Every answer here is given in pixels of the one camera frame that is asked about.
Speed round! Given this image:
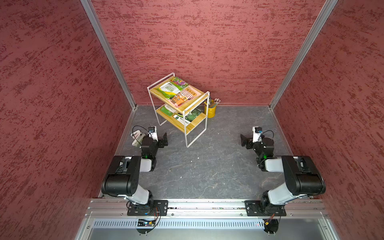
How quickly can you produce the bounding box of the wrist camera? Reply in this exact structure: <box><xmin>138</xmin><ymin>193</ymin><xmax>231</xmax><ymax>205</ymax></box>
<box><xmin>148</xmin><ymin>126</ymin><xmax>159</xmax><ymax>141</ymax></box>
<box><xmin>253</xmin><ymin>126</ymin><xmax>263</xmax><ymax>143</ymax></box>

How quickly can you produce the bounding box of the pink shop picture seed bag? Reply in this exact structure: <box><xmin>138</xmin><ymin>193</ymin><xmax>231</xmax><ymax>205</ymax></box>
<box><xmin>170</xmin><ymin>87</ymin><xmax>201</xmax><ymax>108</ymax></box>

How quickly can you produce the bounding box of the yellow pot with tools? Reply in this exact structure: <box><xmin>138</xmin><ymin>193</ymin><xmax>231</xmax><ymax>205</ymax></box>
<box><xmin>205</xmin><ymin>98</ymin><xmax>221</xmax><ymax>119</ymax></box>

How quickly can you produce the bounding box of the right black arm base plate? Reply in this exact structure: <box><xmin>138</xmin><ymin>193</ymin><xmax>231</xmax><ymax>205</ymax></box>
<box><xmin>244</xmin><ymin>200</ymin><xmax>287</xmax><ymax>217</ymax></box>

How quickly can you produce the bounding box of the right aluminium corner post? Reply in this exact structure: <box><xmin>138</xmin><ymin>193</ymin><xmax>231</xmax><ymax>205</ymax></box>
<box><xmin>269</xmin><ymin>0</ymin><xmax>338</xmax><ymax>111</ymax></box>

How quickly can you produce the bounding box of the left aluminium corner post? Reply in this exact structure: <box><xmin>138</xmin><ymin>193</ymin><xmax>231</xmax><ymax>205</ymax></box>
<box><xmin>81</xmin><ymin>0</ymin><xmax>137</xmax><ymax>111</ymax></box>

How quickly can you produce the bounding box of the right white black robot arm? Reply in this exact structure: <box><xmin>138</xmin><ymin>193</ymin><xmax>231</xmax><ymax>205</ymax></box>
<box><xmin>240</xmin><ymin>134</ymin><xmax>326</xmax><ymax>217</ymax></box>

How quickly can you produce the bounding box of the aluminium corner post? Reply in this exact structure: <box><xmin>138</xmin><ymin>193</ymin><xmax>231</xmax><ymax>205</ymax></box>
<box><xmin>269</xmin><ymin>0</ymin><xmax>338</xmax><ymax>111</ymax></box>
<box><xmin>81</xmin><ymin>0</ymin><xmax>137</xmax><ymax>111</ymax></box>

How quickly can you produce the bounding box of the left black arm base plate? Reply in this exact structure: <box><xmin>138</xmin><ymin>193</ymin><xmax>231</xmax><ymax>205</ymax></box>
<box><xmin>127</xmin><ymin>200</ymin><xmax>169</xmax><ymax>217</ymax></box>

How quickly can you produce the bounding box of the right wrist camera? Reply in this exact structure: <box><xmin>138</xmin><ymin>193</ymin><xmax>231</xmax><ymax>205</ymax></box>
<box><xmin>253</xmin><ymin>126</ymin><xmax>263</xmax><ymax>143</ymax></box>

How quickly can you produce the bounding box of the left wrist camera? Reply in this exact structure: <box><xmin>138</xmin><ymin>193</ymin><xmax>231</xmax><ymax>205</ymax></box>
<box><xmin>148</xmin><ymin>126</ymin><xmax>159</xmax><ymax>141</ymax></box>

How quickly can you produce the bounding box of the green white zinnias seed bag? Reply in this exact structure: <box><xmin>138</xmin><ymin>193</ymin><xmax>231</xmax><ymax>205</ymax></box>
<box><xmin>157</xmin><ymin>77</ymin><xmax>189</xmax><ymax>99</ymax></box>

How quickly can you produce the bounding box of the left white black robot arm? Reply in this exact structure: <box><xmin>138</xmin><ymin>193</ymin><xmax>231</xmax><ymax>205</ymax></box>
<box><xmin>102</xmin><ymin>134</ymin><xmax>168</xmax><ymax>217</ymax></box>

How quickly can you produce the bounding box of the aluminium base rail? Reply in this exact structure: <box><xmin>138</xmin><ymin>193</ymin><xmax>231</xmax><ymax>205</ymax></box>
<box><xmin>75</xmin><ymin>198</ymin><xmax>339</xmax><ymax>240</ymax></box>

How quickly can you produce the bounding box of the white frame wooden shelf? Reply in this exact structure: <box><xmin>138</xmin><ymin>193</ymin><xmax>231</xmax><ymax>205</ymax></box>
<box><xmin>147</xmin><ymin>73</ymin><xmax>211</xmax><ymax>147</ymax></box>

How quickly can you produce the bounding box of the white plug on floor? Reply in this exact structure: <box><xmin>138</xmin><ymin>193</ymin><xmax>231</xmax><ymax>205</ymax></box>
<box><xmin>131</xmin><ymin>130</ymin><xmax>146</xmax><ymax>148</ymax></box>

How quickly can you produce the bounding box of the dark green vegetable seed bag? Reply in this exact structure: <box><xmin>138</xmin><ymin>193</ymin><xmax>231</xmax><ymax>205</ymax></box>
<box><xmin>172</xmin><ymin>108</ymin><xmax>205</xmax><ymax>128</ymax></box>

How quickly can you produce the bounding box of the green rose impatiens seed bag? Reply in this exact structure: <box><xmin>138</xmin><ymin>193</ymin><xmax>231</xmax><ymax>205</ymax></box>
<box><xmin>160</xmin><ymin>105</ymin><xmax>177</xmax><ymax>117</ymax></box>

